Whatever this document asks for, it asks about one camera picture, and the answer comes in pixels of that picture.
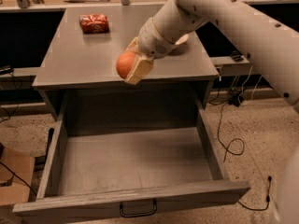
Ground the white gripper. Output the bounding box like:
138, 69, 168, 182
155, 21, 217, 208
125, 18, 178, 85

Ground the orange fruit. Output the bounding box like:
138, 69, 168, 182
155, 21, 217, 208
116, 51, 136, 79

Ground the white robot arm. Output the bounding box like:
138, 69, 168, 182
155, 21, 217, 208
122, 0, 299, 111

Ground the open grey top drawer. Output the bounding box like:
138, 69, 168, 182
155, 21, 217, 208
13, 89, 249, 224

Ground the white paper bowl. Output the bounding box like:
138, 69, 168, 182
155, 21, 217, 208
175, 34, 189, 46

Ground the grey cabinet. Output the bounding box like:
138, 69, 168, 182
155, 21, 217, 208
33, 3, 217, 116

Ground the red snack bag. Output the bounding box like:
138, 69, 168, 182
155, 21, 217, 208
79, 14, 109, 34

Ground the black remote device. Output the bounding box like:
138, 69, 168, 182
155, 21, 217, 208
231, 50, 244, 63

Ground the black power adapter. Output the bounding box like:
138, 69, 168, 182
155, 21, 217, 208
229, 95, 244, 107

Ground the cardboard box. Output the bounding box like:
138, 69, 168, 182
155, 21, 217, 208
0, 145, 35, 206

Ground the black floor cable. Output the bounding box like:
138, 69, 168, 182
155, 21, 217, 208
217, 101, 246, 162

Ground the black drawer handle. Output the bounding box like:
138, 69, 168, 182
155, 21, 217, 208
120, 200, 158, 218

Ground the black cable with plug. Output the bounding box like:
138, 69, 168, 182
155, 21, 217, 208
237, 175, 273, 212

